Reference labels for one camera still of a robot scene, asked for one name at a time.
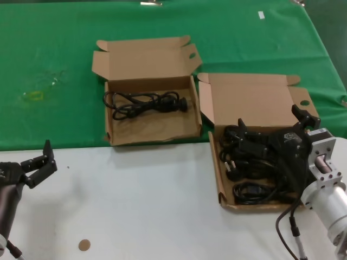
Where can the cardboard box oval lid hole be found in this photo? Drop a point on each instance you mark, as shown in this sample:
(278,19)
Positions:
(151,132)

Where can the green table cloth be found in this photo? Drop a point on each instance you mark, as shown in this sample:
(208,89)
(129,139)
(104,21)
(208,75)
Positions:
(54,40)

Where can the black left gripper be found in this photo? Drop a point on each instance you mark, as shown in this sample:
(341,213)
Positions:
(11,174)

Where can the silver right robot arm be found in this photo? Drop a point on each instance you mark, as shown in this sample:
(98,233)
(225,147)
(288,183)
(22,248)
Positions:
(333,200)

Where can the cardboard box round lid hole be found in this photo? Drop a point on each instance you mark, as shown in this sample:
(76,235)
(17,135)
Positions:
(249,103)

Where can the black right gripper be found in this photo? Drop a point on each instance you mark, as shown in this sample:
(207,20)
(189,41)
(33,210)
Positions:
(291,146)

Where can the clear tape piece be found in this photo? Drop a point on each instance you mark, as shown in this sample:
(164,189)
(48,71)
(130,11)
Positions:
(54,81)

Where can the metal cloth clip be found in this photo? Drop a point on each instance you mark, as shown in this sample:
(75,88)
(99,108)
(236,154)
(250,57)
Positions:
(150,3)
(299,1)

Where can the brown round paper disc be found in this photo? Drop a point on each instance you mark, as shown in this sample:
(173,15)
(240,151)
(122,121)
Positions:
(84,245)

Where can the small white tag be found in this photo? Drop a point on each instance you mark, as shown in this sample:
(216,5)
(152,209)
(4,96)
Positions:
(261,15)

